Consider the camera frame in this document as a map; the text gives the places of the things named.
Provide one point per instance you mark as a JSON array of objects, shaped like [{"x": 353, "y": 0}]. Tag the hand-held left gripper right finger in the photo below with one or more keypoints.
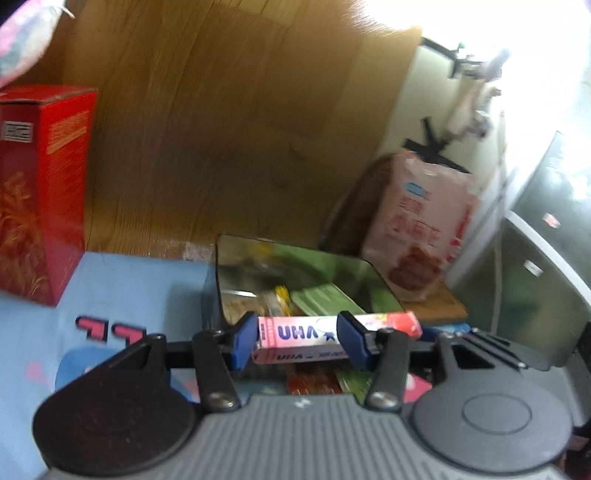
[{"x": 352, "y": 341}]

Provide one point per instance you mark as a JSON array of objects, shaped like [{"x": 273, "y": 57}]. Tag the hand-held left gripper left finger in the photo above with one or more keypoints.
[{"x": 244, "y": 344}]

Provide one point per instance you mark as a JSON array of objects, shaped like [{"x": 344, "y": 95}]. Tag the dark green snack packet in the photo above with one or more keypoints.
[{"x": 355, "y": 383}]

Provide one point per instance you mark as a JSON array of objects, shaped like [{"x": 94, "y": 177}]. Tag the clear nut bar packet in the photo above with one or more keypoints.
[{"x": 258, "y": 304}]

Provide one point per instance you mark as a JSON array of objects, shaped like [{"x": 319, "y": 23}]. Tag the light green snack packet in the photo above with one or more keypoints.
[{"x": 323, "y": 300}]

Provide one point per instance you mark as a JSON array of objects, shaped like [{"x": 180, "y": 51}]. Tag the pink candy box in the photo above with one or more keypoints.
[{"x": 295, "y": 334}]

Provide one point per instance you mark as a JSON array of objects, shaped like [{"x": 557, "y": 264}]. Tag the red snack packet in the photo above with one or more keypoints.
[{"x": 311, "y": 381}]

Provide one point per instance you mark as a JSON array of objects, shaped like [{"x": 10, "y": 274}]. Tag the black cardboard box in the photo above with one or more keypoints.
[{"x": 286, "y": 263}]

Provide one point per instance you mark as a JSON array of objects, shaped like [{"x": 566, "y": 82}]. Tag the printed blanket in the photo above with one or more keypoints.
[{"x": 134, "y": 290}]

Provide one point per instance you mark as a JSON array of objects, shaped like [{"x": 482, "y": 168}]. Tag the large pink snack bag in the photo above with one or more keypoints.
[{"x": 415, "y": 221}]

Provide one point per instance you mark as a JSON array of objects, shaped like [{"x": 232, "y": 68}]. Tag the grey metal cabinet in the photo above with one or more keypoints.
[{"x": 540, "y": 258}]

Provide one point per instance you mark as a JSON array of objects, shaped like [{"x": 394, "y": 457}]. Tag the black tape cross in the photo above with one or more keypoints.
[{"x": 431, "y": 147}]

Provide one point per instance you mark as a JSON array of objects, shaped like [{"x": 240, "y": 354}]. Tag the wooden board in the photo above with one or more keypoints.
[{"x": 221, "y": 129}]

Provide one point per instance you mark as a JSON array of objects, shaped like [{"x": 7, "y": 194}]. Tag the red gift box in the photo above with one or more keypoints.
[{"x": 41, "y": 194}]

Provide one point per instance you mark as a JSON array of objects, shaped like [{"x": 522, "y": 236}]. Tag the pastel plush toy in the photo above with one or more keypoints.
[{"x": 23, "y": 41}]

